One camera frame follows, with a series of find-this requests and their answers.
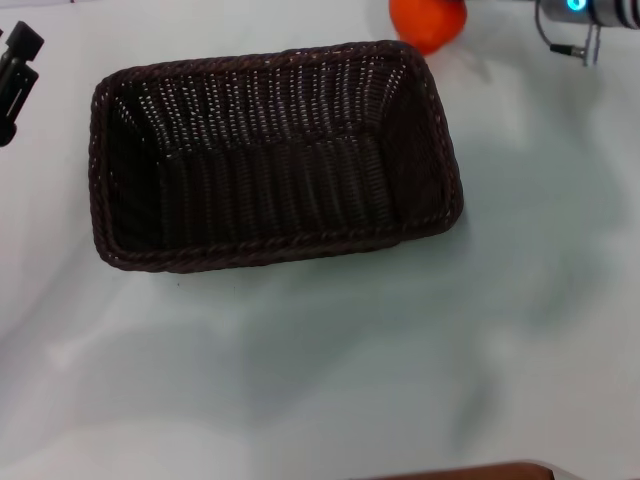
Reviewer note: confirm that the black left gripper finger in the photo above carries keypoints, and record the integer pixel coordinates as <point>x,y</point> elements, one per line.
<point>26,41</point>
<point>17,102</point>

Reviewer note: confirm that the orange plastic pear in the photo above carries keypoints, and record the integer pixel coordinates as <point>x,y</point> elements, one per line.
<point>425,25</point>

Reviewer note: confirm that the brown wooden edge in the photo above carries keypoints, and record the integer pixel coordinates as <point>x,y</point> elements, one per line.
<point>475,473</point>

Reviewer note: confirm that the dark brown woven basket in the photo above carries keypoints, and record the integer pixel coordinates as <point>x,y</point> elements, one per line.
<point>275,190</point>

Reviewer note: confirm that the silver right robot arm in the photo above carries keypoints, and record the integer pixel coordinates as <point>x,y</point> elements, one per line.
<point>610,12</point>

